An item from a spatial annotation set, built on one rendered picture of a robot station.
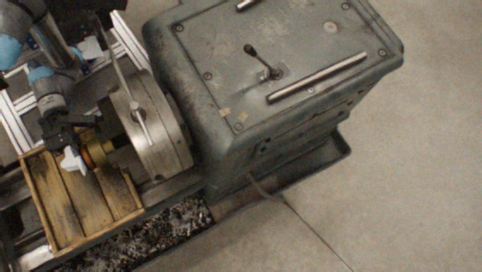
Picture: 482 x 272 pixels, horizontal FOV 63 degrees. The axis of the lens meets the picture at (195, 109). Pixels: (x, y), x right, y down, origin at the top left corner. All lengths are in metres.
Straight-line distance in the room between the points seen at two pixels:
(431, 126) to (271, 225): 1.10
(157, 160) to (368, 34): 0.64
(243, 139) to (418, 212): 1.63
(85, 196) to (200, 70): 0.59
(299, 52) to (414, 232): 1.55
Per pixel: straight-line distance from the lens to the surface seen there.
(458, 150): 2.64
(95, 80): 2.24
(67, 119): 1.18
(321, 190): 2.27
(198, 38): 1.05
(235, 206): 1.62
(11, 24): 0.99
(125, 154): 1.10
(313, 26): 1.11
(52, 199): 1.37
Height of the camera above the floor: 2.15
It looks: 68 degrees down
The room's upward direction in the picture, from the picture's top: 4 degrees counter-clockwise
